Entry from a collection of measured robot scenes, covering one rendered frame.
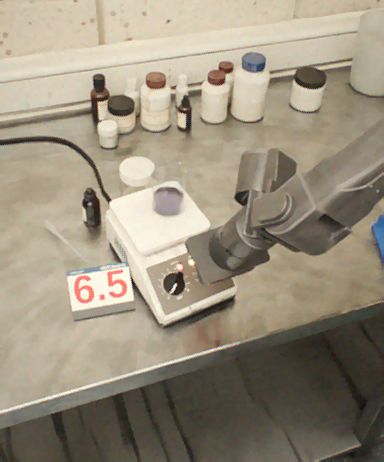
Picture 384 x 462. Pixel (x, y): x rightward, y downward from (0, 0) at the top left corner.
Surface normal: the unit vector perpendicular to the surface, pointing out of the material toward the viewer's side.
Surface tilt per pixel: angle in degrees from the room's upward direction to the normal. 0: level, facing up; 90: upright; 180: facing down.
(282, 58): 90
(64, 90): 90
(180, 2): 90
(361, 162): 45
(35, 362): 0
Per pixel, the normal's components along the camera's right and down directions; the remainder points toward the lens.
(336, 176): -0.52, -0.50
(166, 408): 0.04, -0.73
